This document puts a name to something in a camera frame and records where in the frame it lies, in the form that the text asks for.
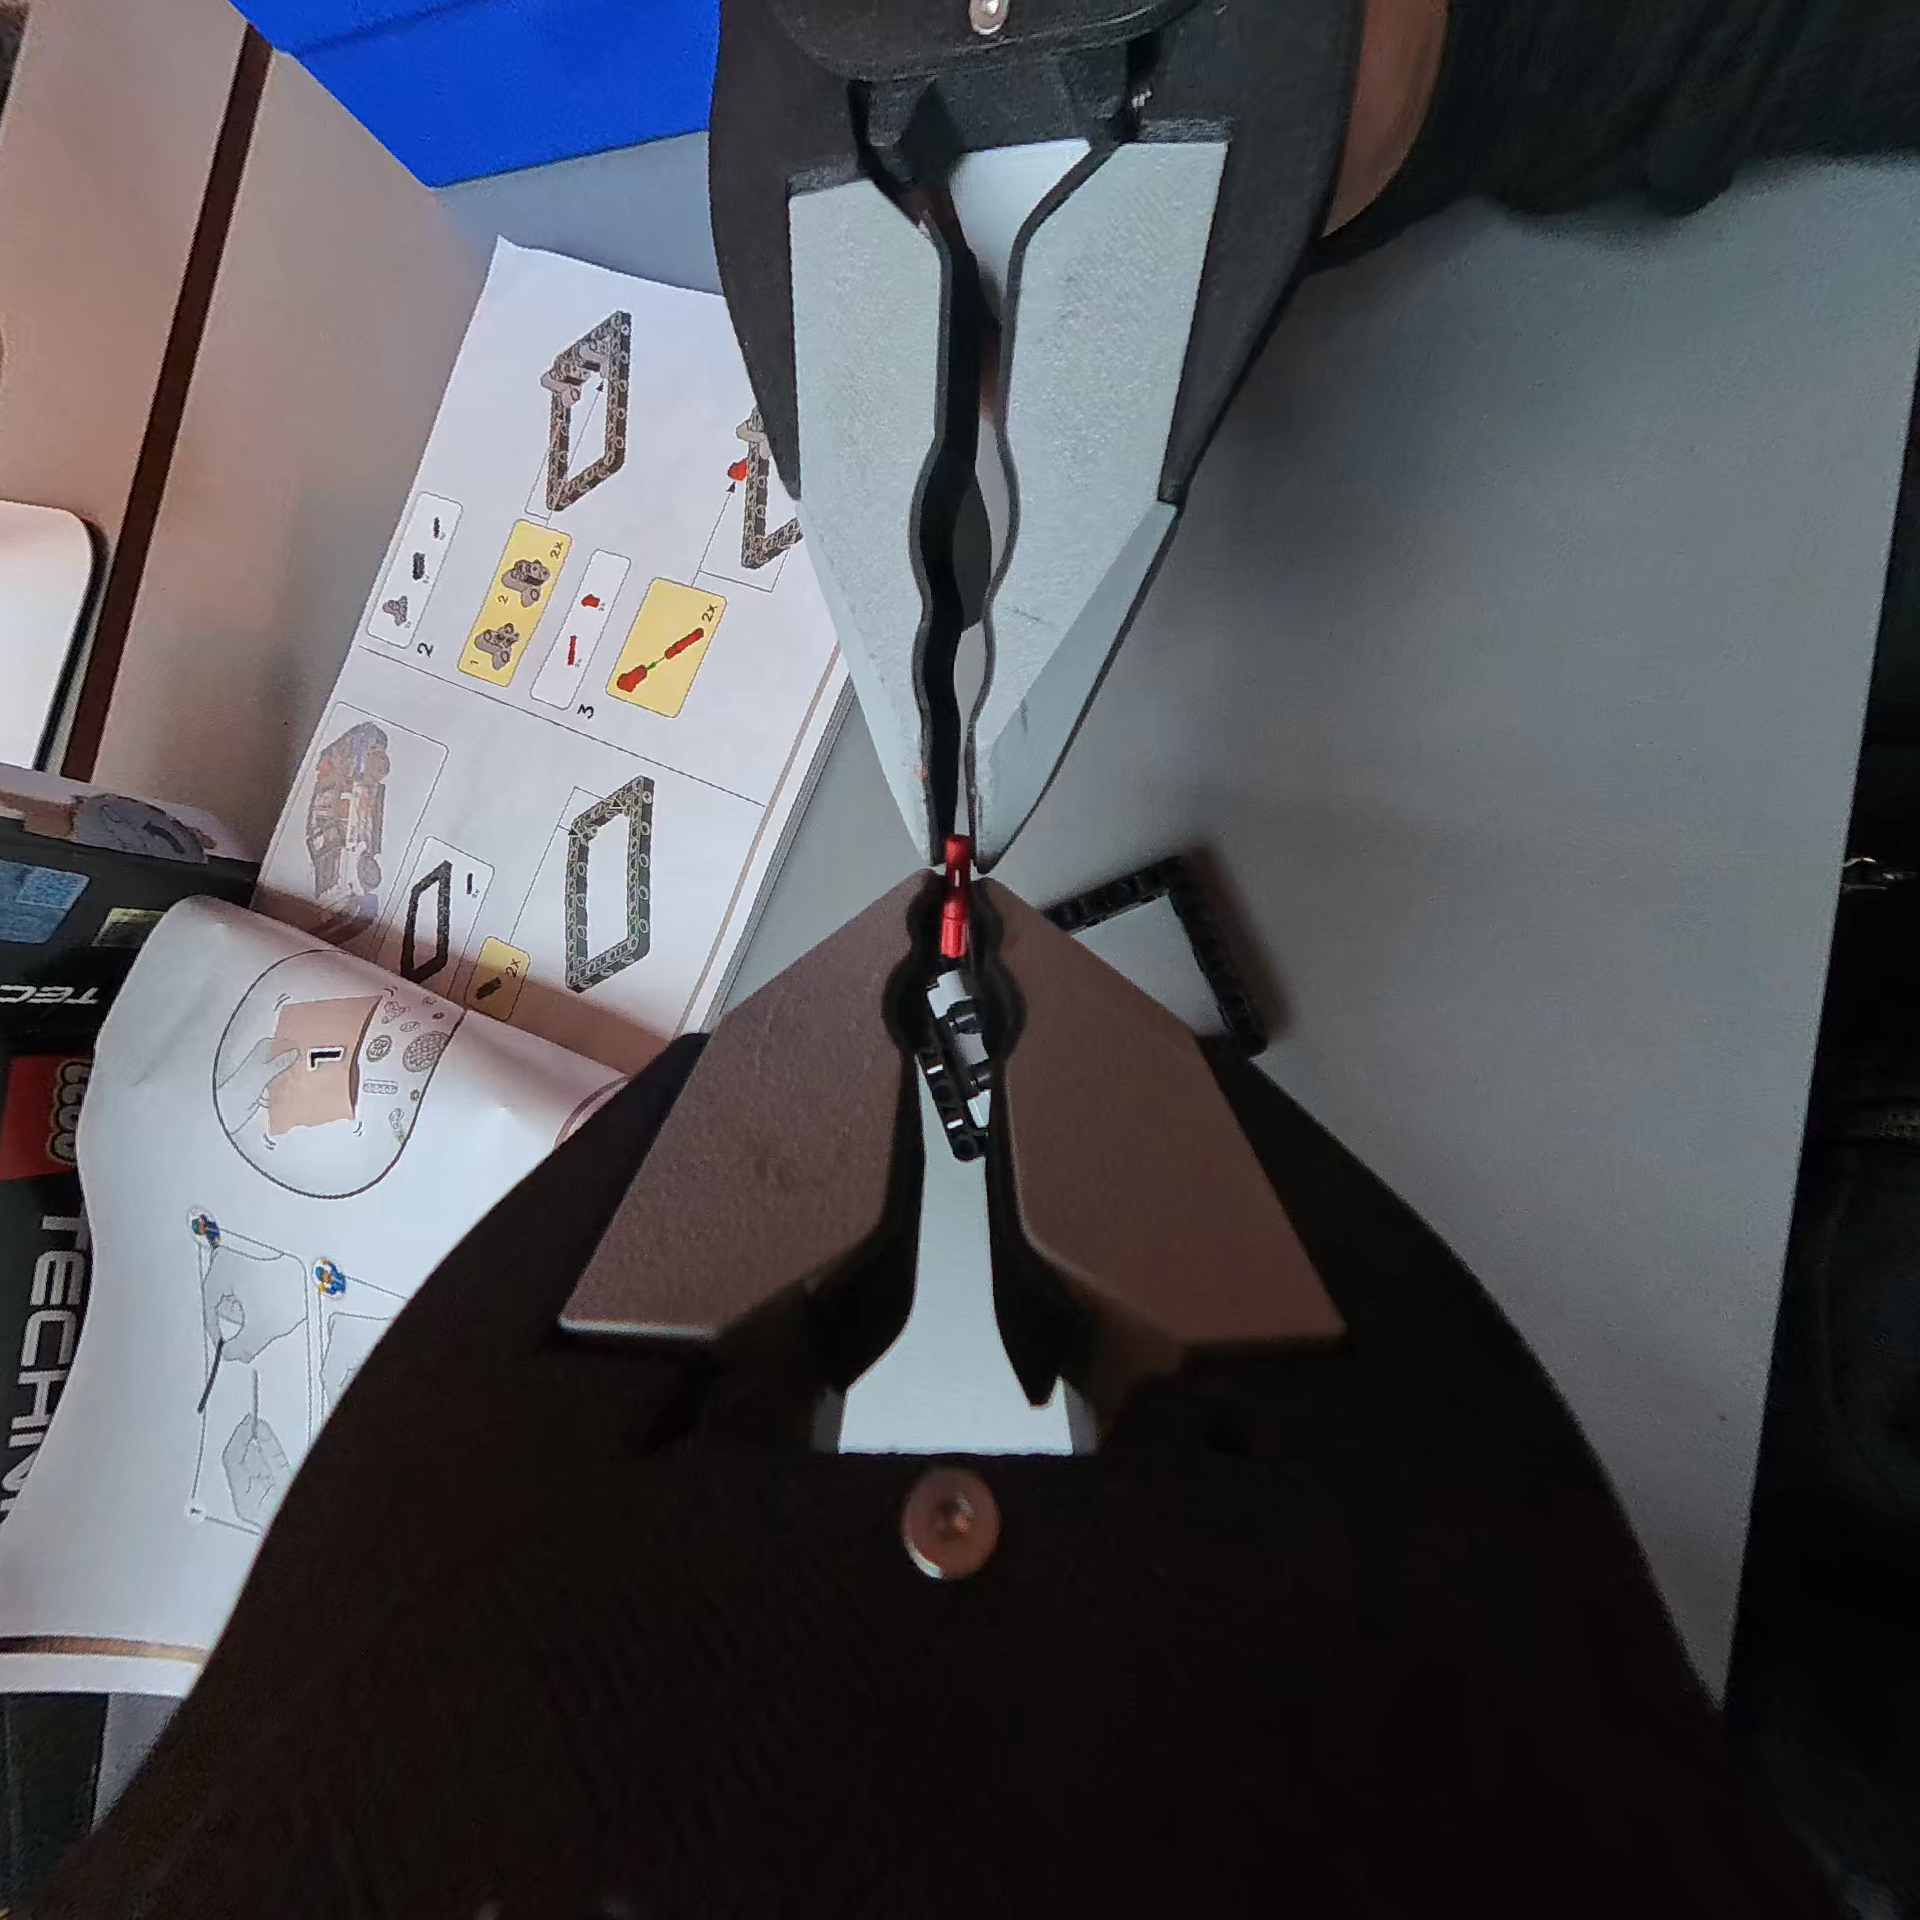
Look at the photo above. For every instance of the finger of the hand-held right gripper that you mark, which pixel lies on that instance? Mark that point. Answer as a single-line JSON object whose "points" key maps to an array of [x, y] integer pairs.
{"points": [[862, 420], [1095, 405]]}

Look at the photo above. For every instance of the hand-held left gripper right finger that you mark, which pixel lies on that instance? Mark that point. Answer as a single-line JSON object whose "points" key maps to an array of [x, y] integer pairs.
{"points": [[1171, 1185]]}

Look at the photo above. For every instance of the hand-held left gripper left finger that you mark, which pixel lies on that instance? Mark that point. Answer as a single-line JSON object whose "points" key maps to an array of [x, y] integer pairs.
{"points": [[751, 1185]]}

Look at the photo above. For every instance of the black rectangular lego frame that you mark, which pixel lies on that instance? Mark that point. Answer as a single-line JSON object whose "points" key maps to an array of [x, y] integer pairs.
{"points": [[1200, 960]]}

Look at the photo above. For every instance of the lego instruction booklet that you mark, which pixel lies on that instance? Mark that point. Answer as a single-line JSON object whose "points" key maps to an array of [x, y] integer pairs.
{"points": [[601, 570]]}

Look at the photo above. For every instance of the red lego axle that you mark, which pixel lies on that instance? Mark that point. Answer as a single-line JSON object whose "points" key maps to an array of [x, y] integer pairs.
{"points": [[953, 923]]}

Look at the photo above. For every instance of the person's right forearm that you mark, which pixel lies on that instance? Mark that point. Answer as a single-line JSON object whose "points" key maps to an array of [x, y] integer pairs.
{"points": [[1651, 91]]}

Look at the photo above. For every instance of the lego set cardboard box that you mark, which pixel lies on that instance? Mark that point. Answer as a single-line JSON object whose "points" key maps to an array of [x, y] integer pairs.
{"points": [[45, 1200]]}

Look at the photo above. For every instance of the blue plastic bin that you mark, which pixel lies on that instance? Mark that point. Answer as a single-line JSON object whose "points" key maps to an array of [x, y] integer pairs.
{"points": [[524, 74]]}

